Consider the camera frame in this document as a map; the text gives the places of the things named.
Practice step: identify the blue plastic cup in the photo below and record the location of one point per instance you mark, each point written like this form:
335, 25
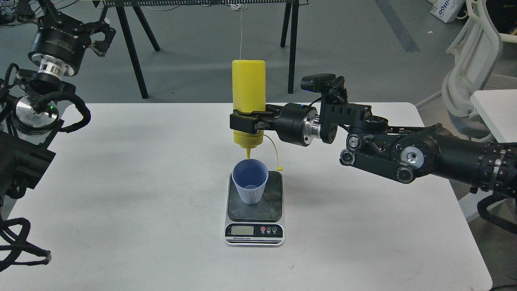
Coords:
250, 178

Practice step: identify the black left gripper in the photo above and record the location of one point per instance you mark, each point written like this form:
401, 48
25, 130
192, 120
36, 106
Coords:
64, 38

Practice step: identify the black trestle table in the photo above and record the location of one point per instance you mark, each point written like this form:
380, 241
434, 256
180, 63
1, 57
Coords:
168, 49

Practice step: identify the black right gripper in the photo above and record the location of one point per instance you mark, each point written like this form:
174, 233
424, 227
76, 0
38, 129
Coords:
294, 123

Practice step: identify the white side table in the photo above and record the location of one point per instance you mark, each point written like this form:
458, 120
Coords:
498, 109

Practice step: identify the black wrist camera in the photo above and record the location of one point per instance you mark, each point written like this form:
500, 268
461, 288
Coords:
327, 85

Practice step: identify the white office chair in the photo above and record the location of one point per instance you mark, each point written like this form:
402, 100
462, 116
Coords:
476, 50

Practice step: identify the white cardboard box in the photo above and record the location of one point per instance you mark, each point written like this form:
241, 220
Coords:
446, 10

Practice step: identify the yellow squeeze bottle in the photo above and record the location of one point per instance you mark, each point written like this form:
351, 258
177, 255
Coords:
249, 94

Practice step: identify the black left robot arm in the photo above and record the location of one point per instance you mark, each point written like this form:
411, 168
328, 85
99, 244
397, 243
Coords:
35, 106

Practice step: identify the digital kitchen scale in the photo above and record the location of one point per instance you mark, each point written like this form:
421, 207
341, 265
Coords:
259, 224

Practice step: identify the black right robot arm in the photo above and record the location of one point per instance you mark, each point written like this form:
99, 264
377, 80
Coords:
401, 154

